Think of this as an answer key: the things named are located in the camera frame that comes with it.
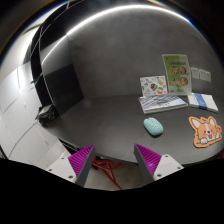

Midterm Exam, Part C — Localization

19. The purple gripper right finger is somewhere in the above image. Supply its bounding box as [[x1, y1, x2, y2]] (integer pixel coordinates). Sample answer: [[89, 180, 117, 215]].
[[133, 143, 185, 186]]

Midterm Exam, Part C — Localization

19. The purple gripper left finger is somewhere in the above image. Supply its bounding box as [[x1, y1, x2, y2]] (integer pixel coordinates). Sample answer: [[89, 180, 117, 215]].
[[46, 144, 96, 186]]

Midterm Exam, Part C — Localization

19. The teal computer mouse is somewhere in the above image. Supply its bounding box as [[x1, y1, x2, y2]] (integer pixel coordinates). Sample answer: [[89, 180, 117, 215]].
[[143, 117, 163, 136]]

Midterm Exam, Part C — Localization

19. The corgi dog mouse pad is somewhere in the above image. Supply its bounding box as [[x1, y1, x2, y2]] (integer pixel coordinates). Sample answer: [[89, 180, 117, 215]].
[[188, 116, 222, 148]]

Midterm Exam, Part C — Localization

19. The colourful illustrated card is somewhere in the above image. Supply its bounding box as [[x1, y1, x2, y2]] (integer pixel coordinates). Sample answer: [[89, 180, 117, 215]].
[[140, 76, 168, 96]]

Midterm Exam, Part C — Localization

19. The white and blue box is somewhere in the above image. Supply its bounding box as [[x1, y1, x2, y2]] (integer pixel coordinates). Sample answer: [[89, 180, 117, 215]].
[[187, 93, 219, 112]]

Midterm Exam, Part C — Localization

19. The green poster stand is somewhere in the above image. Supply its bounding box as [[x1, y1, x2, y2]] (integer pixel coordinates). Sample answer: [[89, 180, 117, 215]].
[[162, 54, 192, 95]]

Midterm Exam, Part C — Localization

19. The red table frame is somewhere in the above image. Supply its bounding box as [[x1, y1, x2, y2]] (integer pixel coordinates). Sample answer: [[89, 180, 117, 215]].
[[92, 156, 125, 190]]

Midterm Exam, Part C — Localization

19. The white wall socket plate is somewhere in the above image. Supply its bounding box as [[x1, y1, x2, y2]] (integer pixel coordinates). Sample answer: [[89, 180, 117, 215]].
[[191, 67, 211, 82]]

